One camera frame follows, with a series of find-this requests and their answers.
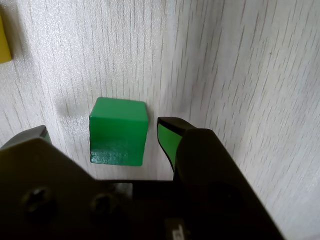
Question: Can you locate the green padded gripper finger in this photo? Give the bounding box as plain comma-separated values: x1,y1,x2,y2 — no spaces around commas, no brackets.
156,116,286,240

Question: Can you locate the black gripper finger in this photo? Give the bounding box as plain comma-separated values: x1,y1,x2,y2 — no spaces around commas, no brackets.
0,124,121,240

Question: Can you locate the green wooden cube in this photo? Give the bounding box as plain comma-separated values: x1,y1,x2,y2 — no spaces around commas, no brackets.
88,96,149,167

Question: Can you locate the yellow wooden cube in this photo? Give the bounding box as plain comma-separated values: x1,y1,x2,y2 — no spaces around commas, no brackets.
0,7,13,64

